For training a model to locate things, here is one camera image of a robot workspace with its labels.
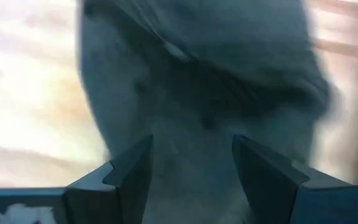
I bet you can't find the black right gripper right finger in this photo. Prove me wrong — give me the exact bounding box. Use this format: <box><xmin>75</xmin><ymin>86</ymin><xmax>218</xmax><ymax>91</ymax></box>
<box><xmin>231</xmin><ymin>134</ymin><xmax>353</xmax><ymax>224</ymax></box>

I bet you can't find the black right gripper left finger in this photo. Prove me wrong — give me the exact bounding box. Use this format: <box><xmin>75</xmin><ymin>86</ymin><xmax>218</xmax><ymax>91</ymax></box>
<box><xmin>62</xmin><ymin>134</ymin><xmax>154</xmax><ymax>224</ymax></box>

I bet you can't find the grey-blue fabric hat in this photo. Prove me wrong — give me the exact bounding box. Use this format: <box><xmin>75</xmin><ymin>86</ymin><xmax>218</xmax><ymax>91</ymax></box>
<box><xmin>78</xmin><ymin>0</ymin><xmax>332</xmax><ymax>224</ymax></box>

